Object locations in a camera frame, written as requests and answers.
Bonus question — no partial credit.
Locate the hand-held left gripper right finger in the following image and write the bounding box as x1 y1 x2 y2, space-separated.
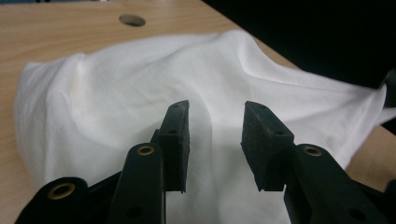
240 100 295 192

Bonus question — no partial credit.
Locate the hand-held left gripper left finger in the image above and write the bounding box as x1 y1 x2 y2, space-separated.
150 99 191 194

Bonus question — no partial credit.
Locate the white pleated skirt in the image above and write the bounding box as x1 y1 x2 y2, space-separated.
13 29 396 224

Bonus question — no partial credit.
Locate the round grey table grommet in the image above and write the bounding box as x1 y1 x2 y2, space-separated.
118 13 147 28

